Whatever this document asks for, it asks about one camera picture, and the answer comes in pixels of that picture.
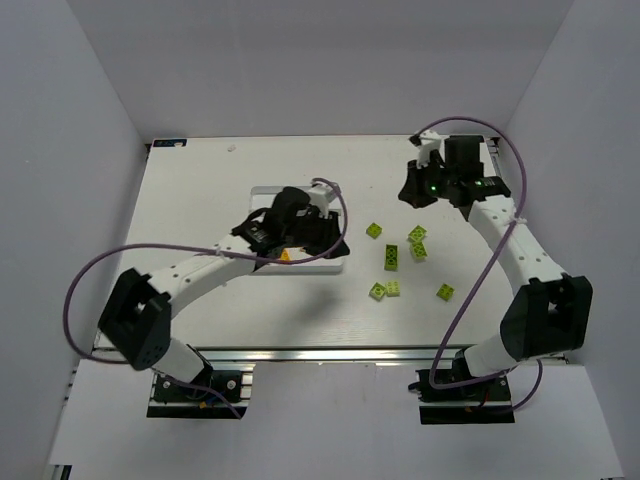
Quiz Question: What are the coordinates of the lime square lego brick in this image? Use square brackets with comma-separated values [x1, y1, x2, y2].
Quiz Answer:
[366, 222, 383, 239]

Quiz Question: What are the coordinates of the lime long lego brick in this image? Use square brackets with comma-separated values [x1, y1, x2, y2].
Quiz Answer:
[384, 244, 399, 271]

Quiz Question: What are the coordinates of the lime lego brick hidden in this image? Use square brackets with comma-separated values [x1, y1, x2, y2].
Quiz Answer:
[409, 242, 428, 262]

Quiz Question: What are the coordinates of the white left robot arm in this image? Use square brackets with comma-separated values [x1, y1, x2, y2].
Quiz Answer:
[98, 178, 350, 390]

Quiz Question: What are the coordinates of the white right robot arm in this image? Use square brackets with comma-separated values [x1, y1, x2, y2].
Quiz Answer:
[398, 130, 593, 390]

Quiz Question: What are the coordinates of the white three-compartment tray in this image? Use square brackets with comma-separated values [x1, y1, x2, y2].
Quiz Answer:
[249, 185, 346, 276]

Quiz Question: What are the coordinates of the lime round-stud lego brick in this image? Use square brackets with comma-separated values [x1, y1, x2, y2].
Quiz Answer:
[369, 282, 386, 301]

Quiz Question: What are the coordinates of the lime small lego brick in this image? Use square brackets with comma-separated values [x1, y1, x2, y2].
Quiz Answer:
[385, 280, 401, 297]

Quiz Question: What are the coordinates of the blue left corner label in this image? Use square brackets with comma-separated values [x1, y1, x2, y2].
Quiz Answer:
[152, 138, 187, 148]

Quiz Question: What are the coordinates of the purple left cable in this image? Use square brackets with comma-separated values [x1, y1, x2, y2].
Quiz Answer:
[63, 177, 349, 419]

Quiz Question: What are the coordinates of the purple cable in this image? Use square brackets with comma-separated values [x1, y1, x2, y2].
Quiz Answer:
[409, 116, 544, 412]
[63, 177, 349, 419]

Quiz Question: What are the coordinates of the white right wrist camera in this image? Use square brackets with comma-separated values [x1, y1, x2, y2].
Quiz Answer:
[409, 129, 445, 169]

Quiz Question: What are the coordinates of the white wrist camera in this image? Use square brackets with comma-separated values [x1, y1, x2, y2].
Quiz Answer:
[307, 177, 340, 215]
[409, 129, 445, 169]

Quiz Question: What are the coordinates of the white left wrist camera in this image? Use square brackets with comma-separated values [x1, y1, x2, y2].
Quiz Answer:
[307, 177, 340, 215]

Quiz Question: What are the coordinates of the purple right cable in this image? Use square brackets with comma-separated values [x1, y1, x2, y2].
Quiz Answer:
[409, 116, 544, 412]

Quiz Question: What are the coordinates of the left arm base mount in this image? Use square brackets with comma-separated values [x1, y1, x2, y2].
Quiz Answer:
[147, 367, 256, 420]

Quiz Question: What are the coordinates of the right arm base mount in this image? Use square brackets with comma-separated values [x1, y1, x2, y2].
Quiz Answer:
[408, 369, 515, 425]

